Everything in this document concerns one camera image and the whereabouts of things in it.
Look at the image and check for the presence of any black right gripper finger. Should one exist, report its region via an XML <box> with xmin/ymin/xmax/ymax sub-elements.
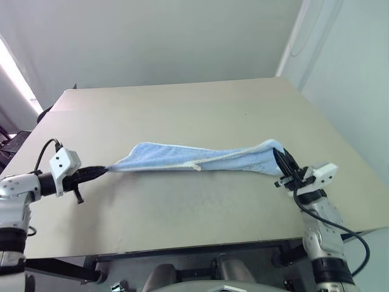
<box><xmin>282</xmin><ymin>148</ymin><xmax>301</xmax><ymax>176</ymax></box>
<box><xmin>272</xmin><ymin>147</ymin><xmax>293</xmax><ymax>178</ymax></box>

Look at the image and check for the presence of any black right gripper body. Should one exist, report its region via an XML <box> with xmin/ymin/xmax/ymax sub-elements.
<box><xmin>273</xmin><ymin>165</ymin><xmax>317</xmax><ymax>193</ymax></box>

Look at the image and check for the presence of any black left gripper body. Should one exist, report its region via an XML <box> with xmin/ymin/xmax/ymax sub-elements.
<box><xmin>61</xmin><ymin>169</ymin><xmax>89</xmax><ymax>205</ymax></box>

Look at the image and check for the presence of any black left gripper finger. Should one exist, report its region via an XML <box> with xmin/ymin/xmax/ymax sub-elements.
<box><xmin>79</xmin><ymin>171</ymin><xmax>106</xmax><ymax>184</ymax></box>
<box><xmin>80</xmin><ymin>165</ymin><xmax>108</xmax><ymax>175</ymax></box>

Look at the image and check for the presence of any light blue towel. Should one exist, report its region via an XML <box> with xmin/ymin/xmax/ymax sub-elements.
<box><xmin>106</xmin><ymin>138</ymin><xmax>290</xmax><ymax>178</ymax></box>

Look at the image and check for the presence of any black equipment stand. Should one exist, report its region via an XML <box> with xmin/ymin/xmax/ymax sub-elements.
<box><xmin>0</xmin><ymin>122</ymin><xmax>32</xmax><ymax>172</ymax></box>

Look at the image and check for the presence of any grey rounded shape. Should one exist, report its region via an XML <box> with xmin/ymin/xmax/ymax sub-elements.
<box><xmin>142</xmin><ymin>263</ymin><xmax>184</xmax><ymax>292</ymax></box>

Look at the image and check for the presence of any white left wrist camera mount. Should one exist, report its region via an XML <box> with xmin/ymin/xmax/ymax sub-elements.
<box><xmin>49</xmin><ymin>148</ymin><xmax>83</xmax><ymax>198</ymax></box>

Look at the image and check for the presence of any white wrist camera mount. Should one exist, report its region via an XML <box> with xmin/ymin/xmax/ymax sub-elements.
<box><xmin>49</xmin><ymin>148</ymin><xmax>83</xmax><ymax>198</ymax></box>
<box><xmin>309</xmin><ymin>162</ymin><xmax>339</xmax><ymax>191</ymax></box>

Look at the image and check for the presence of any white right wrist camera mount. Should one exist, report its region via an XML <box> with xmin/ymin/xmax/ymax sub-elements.
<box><xmin>309</xmin><ymin>162</ymin><xmax>339</xmax><ymax>191</ymax></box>

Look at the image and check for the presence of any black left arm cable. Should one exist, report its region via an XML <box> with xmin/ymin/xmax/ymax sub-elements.
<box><xmin>32</xmin><ymin>139</ymin><xmax>64</xmax><ymax>175</ymax></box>

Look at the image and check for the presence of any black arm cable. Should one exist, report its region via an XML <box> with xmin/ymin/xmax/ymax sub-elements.
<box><xmin>292</xmin><ymin>187</ymin><xmax>372</xmax><ymax>278</ymax></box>
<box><xmin>32</xmin><ymin>139</ymin><xmax>64</xmax><ymax>175</ymax></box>

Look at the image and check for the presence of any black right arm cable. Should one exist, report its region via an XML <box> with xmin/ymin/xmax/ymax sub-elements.
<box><xmin>292</xmin><ymin>187</ymin><xmax>372</xmax><ymax>278</ymax></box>

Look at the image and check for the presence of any white wall cord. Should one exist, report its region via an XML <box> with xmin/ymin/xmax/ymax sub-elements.
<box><xmin>289</xmin><ymin>0</ymin><xmax>317</xmax><ymax>58</ymax></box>

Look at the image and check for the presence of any black table frame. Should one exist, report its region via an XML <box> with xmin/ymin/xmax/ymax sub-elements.
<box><xmin>24</xmin><ymin>236</ymin><xmax>308</xmax><ymax>284</ymax></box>

